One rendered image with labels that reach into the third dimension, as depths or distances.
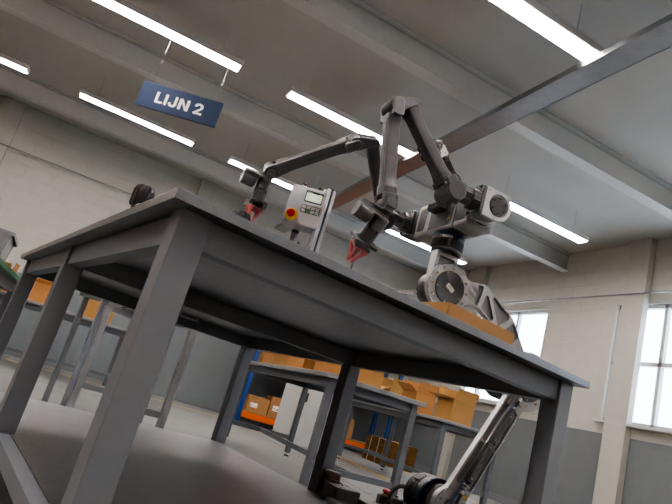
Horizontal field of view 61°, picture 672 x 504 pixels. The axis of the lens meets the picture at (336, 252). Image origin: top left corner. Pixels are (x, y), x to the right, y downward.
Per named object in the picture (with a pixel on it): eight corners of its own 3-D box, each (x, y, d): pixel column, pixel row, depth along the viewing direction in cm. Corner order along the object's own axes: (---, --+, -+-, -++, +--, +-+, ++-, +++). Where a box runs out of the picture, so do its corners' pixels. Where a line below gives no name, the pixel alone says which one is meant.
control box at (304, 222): (282, 226, 268) (294, 190, 273) (317, 236, 267) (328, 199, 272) (281, 219, 258) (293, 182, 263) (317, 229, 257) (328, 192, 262)
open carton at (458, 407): (421, 415, 636) (429, 382, 646) (454, 425, 649) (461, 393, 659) (441, 419, 597) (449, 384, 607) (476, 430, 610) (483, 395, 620)
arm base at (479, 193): (481, 213, 215) (488, 184, 218) (464, 205, 212) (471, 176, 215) (467, 217, 222) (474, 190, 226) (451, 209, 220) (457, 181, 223)
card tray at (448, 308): (368, 313, 162) (372, 300, 163) (431, 340, 175) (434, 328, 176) (446, 317, 138) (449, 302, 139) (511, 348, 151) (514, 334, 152)
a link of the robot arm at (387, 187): (407, 98, 208) (392, 110, 217) (394, 94, 206) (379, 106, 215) (400, 210, 197) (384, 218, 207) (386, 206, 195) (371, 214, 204)
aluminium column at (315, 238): (281, 325, 249) (323, 188, 267) (289, 329, 252) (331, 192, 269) (286, 326, 246) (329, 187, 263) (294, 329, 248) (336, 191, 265)
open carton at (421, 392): (389, 407, 688) (396, 376, 698) (419, 416, 701) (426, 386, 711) (405, 410, 652) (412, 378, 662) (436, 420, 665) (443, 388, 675)
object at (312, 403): (270, 435, 794) (295, 350, 825) (304, 443, 825) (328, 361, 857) (296, 446, 737) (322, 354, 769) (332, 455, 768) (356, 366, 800)
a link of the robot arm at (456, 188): (418, 86, 211) (403, 98, 220) (390, 96, 205) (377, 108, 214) (470, 195, 212) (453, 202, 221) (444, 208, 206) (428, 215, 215)
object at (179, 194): (19, 258, 268) (21, 254, 269) (255, 340, 336) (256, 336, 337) (174, 197, 97) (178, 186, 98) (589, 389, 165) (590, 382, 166)
